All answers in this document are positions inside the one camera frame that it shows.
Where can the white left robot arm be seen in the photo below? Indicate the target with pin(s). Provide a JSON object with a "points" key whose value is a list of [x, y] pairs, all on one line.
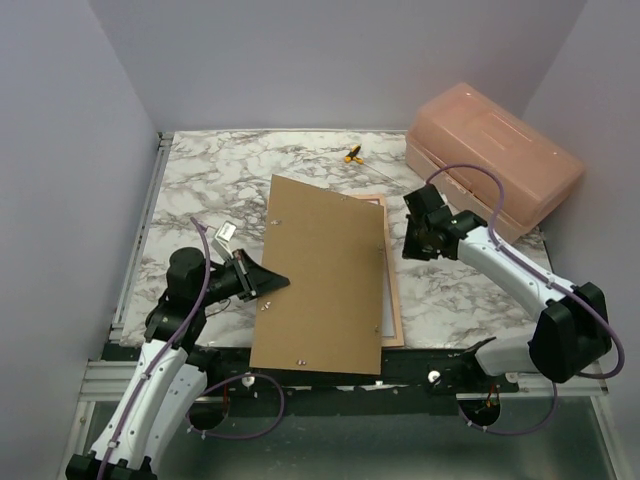
{"points": [[171, 371]]}

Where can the pink translucent plastic box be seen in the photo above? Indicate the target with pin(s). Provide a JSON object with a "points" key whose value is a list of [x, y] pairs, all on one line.
{"points": [[478, 153]]}

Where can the brown frame backing board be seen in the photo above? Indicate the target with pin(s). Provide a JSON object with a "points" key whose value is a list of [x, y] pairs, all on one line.
{"points": [[331, 247]]}

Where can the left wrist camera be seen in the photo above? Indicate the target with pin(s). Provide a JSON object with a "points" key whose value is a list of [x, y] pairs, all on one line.
{"points": [[221, 239]]}

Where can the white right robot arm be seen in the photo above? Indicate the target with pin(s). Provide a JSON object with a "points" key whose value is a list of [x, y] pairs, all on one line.
{"points": [[571, 320]]}

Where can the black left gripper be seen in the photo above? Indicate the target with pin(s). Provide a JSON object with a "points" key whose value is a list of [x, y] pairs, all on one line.
{"points": [[255, 279]]}

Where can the yellow black T-handle hex key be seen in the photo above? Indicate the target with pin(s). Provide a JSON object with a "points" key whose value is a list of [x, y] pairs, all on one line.
{"points": [[352, 156]]}

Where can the aluminium extrusion frame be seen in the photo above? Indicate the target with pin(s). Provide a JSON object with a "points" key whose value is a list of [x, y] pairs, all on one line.
{"points": [[99, 176]]}

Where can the pink wooden picture frame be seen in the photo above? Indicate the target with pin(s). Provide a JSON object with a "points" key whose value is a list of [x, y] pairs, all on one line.
{"points": [[378, 199]]}

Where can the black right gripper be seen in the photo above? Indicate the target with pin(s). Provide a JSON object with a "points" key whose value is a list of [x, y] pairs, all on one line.
{"points": [[410, 250]]}

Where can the landscape photo print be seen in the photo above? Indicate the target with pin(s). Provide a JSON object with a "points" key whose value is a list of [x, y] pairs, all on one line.
{"points": [[389, 329]]}

